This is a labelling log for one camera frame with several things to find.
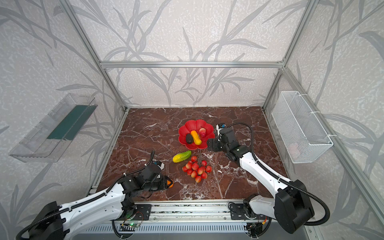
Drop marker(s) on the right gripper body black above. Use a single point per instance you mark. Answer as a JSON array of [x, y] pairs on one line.
[[214, 144]]

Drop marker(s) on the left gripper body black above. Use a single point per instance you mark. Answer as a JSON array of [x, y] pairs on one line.
[[163, 182]]

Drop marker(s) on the small fake orange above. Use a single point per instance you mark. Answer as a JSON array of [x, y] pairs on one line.
[[170, 183]]

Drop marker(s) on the green-yellow fake cucumber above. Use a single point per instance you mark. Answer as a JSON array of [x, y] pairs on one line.
[[182, 156]]

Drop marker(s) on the pink-yellow fake fruit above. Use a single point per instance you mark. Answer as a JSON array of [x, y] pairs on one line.
[[202, 132]]

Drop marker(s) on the yellow-orange fake gourd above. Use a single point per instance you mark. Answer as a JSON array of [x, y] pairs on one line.
[[196, 138]]

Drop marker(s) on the dark fake avocado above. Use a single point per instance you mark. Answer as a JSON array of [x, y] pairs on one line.
[[189, 139]]

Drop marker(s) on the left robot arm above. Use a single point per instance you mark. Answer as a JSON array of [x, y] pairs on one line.
[[56, 222]]

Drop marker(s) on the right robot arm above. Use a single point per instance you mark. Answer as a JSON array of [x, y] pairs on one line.
[[291, 205]]

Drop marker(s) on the red flower-shaped fruit bowl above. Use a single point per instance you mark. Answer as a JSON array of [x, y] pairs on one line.
[[196, 125]]

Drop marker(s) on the green circuit board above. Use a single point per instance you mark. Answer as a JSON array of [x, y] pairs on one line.
[[129, 227]]

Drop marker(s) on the pink object in basket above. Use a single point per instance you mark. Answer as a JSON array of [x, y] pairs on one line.
[[294, 150]]

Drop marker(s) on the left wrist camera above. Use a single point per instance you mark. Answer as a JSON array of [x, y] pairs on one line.
[[159, 164]]

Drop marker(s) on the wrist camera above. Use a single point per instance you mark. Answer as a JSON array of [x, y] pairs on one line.
[[220, 126], [159, 164]]

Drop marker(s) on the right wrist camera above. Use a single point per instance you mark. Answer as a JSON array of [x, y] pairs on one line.
[[220, 126]]

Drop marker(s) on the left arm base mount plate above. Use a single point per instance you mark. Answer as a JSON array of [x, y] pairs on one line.
[[139, 212]]

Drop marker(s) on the aluminium front rail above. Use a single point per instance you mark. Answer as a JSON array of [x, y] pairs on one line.
[[190, 211]]

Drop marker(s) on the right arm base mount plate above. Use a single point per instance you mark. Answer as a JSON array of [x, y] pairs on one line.
[[238, 212]]

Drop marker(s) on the white wire mesh basket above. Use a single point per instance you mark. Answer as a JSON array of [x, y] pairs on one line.
[[298, 123]]

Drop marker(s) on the clear plastic wall tray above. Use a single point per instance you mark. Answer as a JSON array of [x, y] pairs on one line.
[[49, 139]]

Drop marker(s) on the aluminium frame crossbar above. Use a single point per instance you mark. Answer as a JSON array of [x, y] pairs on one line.
[[170, 64]]

